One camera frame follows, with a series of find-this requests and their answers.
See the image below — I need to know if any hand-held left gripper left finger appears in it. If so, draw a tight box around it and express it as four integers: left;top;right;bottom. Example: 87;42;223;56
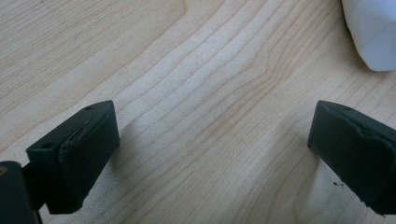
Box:
25;100;121;216

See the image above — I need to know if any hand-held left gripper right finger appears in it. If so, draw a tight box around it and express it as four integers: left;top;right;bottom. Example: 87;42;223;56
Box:
306;100;396;217

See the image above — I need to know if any white cloth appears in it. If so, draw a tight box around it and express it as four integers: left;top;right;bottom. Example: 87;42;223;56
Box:
341;0;396;72

